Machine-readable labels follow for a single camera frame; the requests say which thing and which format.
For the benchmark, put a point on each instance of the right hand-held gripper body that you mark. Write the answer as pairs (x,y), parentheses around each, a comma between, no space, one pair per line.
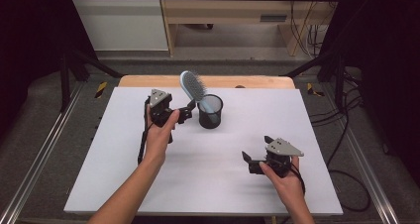
(282,148)

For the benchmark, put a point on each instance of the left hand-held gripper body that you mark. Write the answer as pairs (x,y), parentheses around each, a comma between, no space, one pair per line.
(160,101)

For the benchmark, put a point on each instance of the light blue hairbrush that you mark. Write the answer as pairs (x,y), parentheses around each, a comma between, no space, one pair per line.
(192,85)

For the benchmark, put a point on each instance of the black mesh cup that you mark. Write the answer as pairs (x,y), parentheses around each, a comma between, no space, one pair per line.
(206,121)

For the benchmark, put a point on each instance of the person's right hand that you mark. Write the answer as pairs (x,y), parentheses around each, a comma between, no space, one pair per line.
(289,184)

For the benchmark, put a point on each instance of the person's left hand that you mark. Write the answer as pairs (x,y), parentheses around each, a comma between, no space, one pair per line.
(157,141)

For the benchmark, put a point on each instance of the wooden table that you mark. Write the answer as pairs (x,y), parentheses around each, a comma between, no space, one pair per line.
(152,82)

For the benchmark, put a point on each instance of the white table cover board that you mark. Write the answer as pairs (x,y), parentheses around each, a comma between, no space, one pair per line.
(204,184)

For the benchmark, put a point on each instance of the yellow black tape marker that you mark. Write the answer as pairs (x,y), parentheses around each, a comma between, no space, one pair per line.
(310,89)
(101,89)

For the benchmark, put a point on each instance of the white cabinet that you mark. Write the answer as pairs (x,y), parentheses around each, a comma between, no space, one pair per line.
(122,25)

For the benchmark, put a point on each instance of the black metal stand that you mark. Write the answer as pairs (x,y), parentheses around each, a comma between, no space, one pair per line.
(65,82)
(339,82)

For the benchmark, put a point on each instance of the wooden desk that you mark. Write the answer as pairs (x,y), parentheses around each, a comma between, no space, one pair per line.
(224,11)

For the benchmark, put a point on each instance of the black curtain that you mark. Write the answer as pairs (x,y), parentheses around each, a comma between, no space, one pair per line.
(389,68)
(29,52)

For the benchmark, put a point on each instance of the aluminium rail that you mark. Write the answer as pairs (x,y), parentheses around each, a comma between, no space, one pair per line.
(43,151)
(366,171)

